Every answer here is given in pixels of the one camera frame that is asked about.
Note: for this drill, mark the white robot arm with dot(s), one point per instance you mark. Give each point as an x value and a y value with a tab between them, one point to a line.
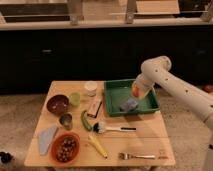
156	70

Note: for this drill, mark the green cucumber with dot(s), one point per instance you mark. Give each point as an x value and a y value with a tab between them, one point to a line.
84	121

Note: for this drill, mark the orange bowl with grapes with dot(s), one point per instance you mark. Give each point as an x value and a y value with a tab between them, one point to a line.
65	148

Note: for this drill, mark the small brown box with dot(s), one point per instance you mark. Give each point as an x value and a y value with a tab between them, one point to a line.
94	108

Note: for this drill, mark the white cup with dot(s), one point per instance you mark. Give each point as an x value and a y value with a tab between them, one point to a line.
90	88

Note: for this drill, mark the blue-grey sponge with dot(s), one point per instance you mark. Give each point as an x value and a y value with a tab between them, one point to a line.
129	105

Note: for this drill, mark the dark cabinet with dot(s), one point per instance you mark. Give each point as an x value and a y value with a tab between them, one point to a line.
31	59

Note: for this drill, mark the light green cup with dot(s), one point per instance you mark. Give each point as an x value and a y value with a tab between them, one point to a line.
74	99

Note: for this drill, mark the silver fork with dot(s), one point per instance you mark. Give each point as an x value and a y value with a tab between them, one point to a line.
126	156

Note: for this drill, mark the metal cup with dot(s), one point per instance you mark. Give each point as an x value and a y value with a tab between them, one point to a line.
66	121

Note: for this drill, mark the grey folded cloth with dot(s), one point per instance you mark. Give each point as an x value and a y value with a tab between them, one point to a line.
45	138

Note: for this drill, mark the dark red bowl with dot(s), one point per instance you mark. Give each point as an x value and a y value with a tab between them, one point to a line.
58	104

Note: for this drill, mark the yellow corn cob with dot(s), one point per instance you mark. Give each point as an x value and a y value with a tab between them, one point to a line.
97	145

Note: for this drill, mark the red apple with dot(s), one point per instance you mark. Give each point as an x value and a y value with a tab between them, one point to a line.
135	91

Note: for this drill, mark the wooden table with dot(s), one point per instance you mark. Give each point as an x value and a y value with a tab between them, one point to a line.
151	137

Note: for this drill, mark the black object on floor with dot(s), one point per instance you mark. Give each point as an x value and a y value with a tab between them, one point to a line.
5	157

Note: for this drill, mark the green plastic tray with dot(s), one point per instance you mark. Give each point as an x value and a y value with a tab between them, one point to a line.
116	92

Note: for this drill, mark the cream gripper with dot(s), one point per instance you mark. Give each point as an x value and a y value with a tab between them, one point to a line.
143	92

